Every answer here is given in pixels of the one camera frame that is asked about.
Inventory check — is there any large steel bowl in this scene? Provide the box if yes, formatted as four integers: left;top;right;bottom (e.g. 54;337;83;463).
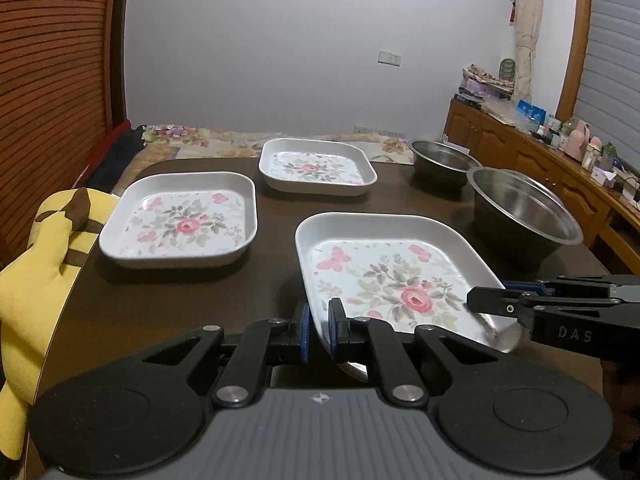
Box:
466;167;584;266

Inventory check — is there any floral square plate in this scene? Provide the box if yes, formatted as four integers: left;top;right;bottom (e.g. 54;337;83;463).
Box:
258;138;378;197
295;212;523;353
99;171;258;270

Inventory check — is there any small steel bowl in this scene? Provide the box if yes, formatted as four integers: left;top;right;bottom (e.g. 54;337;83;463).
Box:
408;140;482;188

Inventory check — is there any wooden sideboard cabinet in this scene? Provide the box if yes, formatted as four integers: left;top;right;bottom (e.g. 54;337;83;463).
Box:
444;99;639;274

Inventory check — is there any pink bottle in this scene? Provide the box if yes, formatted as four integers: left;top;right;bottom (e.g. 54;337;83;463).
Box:
564;120;590;162

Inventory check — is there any blue box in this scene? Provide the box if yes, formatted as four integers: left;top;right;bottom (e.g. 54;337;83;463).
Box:
516;100;547;125

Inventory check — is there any stack of folded fabrics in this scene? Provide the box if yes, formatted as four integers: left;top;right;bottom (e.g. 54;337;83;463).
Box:
459;64;514;100

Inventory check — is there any floral bed blanket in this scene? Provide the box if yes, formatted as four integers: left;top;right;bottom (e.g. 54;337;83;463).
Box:
112;125;413;196

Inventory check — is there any beige curtain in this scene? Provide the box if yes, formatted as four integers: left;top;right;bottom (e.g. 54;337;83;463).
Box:
512;0;544;103

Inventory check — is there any wooden slatted wardrobe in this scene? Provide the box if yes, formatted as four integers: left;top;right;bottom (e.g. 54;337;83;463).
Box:
1;0;126;263

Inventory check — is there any white wall switch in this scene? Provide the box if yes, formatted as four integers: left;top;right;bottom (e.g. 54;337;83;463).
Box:
378;51;402;67

